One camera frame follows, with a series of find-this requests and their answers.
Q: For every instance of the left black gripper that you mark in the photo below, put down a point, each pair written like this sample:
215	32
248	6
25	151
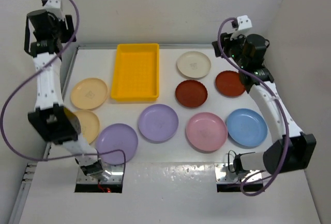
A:
66	33

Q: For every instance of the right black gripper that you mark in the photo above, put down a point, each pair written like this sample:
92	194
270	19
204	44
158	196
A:
226	41

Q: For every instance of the orange-red plate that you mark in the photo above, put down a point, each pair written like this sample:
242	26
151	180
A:
228	83

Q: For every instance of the cream white plate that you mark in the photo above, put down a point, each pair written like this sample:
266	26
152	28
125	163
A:
194	64

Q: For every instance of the dark red plate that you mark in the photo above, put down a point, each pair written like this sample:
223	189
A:
191	93

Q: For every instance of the pale yellow plate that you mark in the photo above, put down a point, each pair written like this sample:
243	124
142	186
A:
89	124
89	93

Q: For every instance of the blue plate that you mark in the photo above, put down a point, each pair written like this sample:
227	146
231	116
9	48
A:
246	127

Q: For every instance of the pink plate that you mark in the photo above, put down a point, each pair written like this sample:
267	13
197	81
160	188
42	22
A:
206	132

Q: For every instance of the purple plate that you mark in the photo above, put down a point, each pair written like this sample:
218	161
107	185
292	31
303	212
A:
158	123
118	137

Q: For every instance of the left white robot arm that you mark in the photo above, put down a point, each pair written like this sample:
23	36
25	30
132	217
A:
44	35

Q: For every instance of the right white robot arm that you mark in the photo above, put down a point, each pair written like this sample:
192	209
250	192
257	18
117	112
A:
291	149

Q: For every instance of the yellow plastic bin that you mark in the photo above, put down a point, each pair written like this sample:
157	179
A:
136	73

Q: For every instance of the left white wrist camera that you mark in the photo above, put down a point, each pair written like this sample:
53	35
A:
55	7

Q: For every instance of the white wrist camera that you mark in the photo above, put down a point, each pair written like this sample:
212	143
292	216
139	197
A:
241	26
55	7

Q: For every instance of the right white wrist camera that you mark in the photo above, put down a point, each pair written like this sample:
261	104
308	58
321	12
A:
241	26

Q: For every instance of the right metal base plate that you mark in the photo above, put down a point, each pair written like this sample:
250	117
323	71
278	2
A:
224	173

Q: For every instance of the metal base plate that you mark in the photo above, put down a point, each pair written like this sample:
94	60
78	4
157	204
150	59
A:
224	173
112	174

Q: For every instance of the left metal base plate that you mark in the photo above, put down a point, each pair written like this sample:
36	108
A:
112	174

